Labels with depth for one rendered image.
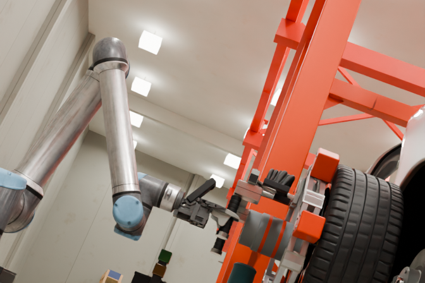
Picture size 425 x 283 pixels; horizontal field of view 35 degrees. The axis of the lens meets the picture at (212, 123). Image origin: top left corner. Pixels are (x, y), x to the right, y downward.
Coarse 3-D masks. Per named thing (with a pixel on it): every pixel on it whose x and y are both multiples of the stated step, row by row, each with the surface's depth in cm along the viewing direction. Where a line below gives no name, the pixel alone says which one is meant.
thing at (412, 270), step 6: (420, 252) 243; (414, 258) 247; (420, 258) 240; (414, 264) 244; (420, 264) 237; (402, 270) 239; (408, 270) 232; (414, 270) 233; (420, 270) 234; (402, 276) 237; (408, 276) 230; (414, 276) 230; (420, 276) 231; (408, 282) 228; (414, 282) 229
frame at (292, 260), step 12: (300, 180) 254; (312, 180) 226; (312, 192) 219; (300, 204) 218; (312, 204) 216; (288, 216) 260; (288, 252) 210; (300, 252) 210; (288, 264) 210; (300, 264) 209; (264, 276) 256; (276, 276) 212
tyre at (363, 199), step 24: (336, 168) 233; (336, 192) 216; (360, 192) 217; (384, 192) 221; (336, 216) 209; (360, 216) 211; (384, 216) 212; (336, 240) 206; (360, 240) 206; (384, 240) 207; (312, 264) 206; (336, 264) 204; (360, 264) 205; (384, 264) 204
